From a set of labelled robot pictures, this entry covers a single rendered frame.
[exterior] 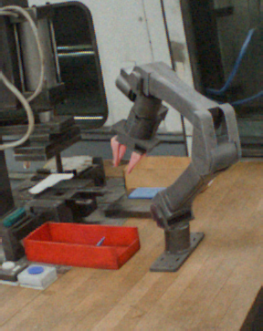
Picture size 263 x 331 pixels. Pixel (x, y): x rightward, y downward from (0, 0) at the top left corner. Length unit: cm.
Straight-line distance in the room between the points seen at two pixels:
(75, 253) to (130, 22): 101
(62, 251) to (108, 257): 12
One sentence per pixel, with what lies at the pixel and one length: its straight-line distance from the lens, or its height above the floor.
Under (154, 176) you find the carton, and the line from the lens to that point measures 196.
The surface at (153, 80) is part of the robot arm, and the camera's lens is 139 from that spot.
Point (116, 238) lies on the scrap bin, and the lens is 163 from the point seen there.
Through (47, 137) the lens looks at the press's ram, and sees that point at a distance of 174.
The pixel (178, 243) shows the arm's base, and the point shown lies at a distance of 152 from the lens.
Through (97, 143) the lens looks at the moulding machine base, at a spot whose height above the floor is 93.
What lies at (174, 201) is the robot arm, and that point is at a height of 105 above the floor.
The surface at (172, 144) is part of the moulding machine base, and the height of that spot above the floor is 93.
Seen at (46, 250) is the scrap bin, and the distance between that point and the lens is 160.
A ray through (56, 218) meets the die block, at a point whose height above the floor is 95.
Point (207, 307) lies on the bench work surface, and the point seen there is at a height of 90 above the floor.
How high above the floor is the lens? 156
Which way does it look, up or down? 17 degrees down
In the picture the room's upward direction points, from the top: 9 degrees counter-clockwise
